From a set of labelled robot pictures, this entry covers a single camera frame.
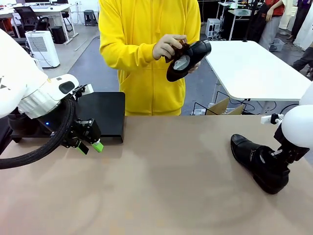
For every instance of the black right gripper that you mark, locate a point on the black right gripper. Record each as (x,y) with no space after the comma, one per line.
(291,154)

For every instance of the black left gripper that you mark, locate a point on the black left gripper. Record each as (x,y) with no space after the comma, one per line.
(85,129)

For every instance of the black leather zip shoe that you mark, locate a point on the black leather zip shoe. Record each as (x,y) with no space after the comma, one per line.
(259,159)
(198,50)
(20,123)

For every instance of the brown wooden shoe brush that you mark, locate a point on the brown wooden shoe brush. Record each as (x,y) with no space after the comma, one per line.
(181,49)

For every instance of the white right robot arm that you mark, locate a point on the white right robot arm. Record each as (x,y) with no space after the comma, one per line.
(298,129)

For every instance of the person right forearm yellow sleeve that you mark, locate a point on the person right forearm yellow sleeve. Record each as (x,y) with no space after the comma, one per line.
(127,57)

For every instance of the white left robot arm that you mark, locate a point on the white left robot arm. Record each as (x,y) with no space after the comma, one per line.
(24,80)

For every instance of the black shoe stand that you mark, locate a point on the black shoe stand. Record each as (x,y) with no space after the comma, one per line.
(107,112)

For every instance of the person right hand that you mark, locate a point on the person right hand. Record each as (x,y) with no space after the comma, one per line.
(162,47)

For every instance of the person left hand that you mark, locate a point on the person left hand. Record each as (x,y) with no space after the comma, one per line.
(195,68)

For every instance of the person torso yellow hoodie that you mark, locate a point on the person torso yellow hoodie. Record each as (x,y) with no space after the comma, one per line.
(146,93)

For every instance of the brown cardboard box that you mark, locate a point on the brown cardboard box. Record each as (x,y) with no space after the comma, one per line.
(220,107)

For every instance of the large white table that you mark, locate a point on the large white table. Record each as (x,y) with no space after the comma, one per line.
(254,68)

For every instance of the background person dark trousers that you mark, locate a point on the background person dark trousers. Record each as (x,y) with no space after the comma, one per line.
(303,61)

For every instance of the grey plastic bin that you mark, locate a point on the grey plastic bin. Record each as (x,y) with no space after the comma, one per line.
(277,45)

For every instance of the white air purifier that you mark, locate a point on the white air purifier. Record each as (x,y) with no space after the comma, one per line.
(41,49)

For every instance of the black computer tower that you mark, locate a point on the black computer tower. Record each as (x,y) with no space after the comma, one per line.
(58,35)

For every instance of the white crumpled paper stuffing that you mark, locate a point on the white crumpled paper stuffing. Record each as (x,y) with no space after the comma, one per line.
(181,63)

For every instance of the black plastic stool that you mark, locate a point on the black plastic stool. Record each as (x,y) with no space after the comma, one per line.
(89,17)

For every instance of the dark hanging garment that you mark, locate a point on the dark hanging garment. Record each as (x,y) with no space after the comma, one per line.
(304,22)

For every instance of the mannequin red top grey trousers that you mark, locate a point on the mannequin red top grey trousers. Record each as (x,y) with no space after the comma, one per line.
(274,22)

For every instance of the cream hanging garment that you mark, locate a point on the cream hanging garment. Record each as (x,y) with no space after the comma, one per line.
(287,17)

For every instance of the black equipment cart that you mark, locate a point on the black equipment cart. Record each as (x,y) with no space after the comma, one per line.
(238,24)

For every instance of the white office desk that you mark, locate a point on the white office desk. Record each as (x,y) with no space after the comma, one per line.
(56,9)

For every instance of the black office chair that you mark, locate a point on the black office chair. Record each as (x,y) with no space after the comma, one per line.
(27,17)

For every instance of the white computer case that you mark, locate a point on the white computer case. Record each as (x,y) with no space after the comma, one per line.
(213,27)

